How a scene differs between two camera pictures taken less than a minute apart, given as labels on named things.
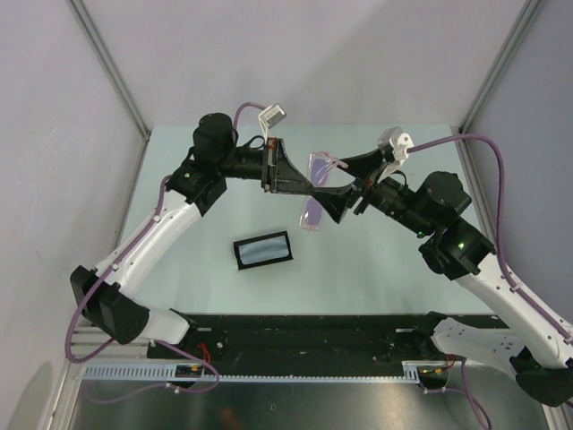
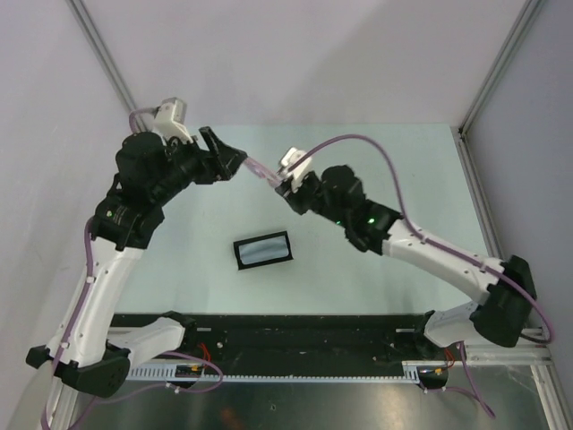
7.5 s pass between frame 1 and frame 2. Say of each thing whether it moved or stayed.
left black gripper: moved
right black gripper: moved
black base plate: stayed
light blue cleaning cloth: stayed
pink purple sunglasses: moved
